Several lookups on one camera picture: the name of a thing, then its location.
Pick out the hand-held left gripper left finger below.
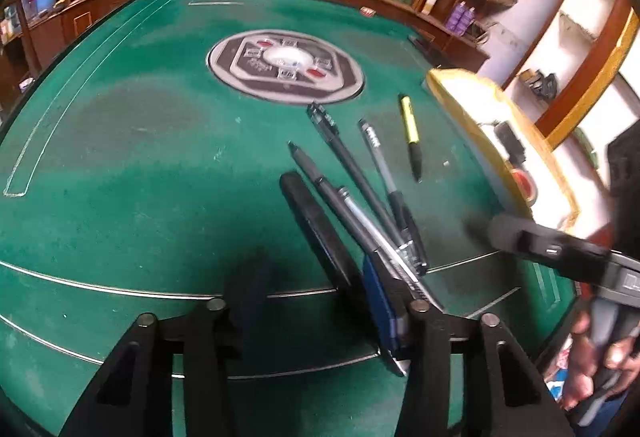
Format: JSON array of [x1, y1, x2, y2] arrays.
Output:
[[60, 247, 273, 437]]

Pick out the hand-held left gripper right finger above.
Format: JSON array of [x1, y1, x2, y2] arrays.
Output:
[[361, 254, 576, 437]]

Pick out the clear plastic pen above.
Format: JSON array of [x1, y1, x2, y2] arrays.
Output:
[[336, 186, 443, 313]]

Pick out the black marker purple caps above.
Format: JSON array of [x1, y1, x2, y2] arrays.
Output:
[[279, 171, 368, 303]]

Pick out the thin black pen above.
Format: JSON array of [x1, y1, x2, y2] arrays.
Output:
[[288, 142, 401, 268]]

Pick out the grey pen black grip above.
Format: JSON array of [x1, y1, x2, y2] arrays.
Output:
[[358, 119, 429, 274]]

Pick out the clear black gel pen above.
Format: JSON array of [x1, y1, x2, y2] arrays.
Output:
[[306, 102, 407, 250]]

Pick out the yellow-taped white box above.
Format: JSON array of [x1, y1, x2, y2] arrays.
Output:
[[426, 68, 581, 233]]

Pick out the yellow pen black grip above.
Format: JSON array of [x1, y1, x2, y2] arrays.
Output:
[[399, 94, 424, 182]]

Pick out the person's right hand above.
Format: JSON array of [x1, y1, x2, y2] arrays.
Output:
[[560, 304, 640, 413]]

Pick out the black bag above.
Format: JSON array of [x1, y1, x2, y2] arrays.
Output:
[[520, 69, 558, 104]]

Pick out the low wooden cabinet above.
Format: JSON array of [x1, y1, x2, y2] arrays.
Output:
[[440, 24, 491, 72]]

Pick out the round table control panel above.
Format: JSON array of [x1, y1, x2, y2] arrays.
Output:
[[206, 29, 366, 105]]

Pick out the wooden shelf cabinet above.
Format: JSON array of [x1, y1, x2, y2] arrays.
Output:
[[0, 0, 101, 108]]

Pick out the white wall shelf unit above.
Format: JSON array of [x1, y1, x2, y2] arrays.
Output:
[[470, 0, 640, 148]]

